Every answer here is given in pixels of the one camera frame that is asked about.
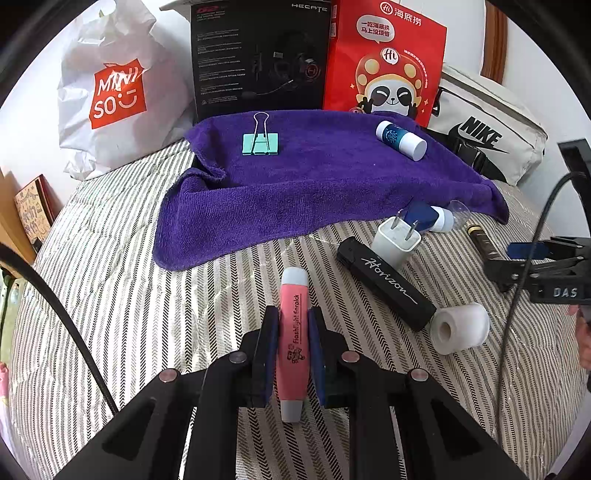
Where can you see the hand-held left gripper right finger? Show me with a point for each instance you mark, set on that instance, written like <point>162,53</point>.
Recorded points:
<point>315,341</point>

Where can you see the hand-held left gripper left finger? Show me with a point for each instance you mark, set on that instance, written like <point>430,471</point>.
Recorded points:
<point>272,337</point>

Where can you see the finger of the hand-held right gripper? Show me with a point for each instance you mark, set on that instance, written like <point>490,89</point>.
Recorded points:
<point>503,272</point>
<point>526,250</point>

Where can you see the pink flashlight stick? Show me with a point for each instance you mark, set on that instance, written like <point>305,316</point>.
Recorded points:
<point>293,323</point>

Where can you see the dark brown lip balm tube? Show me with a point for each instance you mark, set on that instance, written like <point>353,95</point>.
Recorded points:
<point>482,240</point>

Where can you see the clear plastic cap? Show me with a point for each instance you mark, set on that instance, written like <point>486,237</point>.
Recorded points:
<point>461,208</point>

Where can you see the black rectangular lighter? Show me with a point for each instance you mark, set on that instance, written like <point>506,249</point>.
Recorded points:
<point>388,281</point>

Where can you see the white usb wall charger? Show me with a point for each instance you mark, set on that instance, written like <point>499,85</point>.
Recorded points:
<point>392,244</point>

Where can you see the person's right hand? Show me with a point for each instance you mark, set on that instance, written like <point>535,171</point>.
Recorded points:
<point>585,341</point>

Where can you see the white tape roll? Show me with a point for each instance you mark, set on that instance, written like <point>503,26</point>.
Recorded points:
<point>466,323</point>

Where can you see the small blue plastic piece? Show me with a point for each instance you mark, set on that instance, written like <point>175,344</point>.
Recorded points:
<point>425,217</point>

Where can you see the purple towel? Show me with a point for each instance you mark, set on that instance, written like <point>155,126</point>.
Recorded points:
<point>300,194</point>

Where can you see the white waist bag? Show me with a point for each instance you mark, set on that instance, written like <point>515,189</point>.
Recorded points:
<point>485,106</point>

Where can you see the blue and white bottle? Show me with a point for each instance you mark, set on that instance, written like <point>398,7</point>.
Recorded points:
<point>399,136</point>

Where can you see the teal binder clip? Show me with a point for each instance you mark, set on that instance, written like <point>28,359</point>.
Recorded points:
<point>261,144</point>

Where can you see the red panda paper bag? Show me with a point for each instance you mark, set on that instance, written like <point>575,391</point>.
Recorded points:
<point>351,55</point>

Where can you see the brown book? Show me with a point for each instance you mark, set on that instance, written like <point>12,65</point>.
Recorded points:
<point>32,207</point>

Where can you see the black headset box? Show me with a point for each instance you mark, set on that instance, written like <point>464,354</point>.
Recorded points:
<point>231,55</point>

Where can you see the wooden furniture edge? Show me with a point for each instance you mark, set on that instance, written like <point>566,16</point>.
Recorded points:
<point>9,221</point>

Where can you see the white plastic shopping bag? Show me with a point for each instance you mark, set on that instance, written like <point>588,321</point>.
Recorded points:
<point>115,55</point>

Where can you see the brown wooden frame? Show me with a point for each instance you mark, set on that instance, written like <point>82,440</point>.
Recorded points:
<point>495,41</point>

